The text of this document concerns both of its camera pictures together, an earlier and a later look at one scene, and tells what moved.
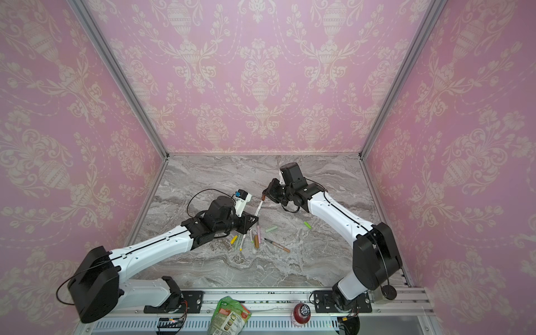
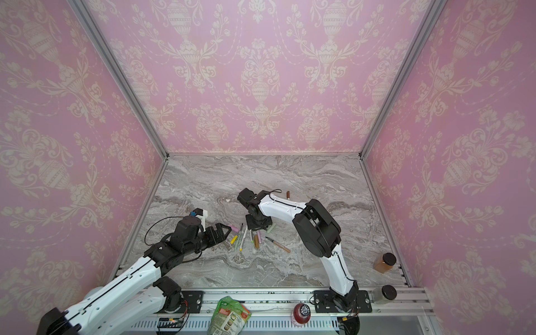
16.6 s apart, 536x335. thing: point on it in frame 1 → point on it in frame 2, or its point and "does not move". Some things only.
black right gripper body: x=274 y=190 → x=257 y=218
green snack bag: x=230 y=317 does not move
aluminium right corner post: x=433 y=12 does not move
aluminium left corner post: x=84 y=14 does not move
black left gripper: x=247 y=222 → x=215 y=237
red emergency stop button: x=301 y=314 does not move
